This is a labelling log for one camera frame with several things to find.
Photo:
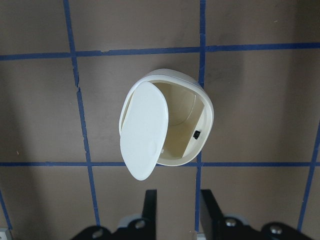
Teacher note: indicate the white small trash can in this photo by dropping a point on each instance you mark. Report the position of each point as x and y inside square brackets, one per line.
[165, 120]

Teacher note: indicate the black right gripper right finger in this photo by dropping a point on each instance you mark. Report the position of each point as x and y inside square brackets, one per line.
[218, 226]

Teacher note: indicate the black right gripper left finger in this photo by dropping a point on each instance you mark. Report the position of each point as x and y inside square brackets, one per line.
[139, 228]

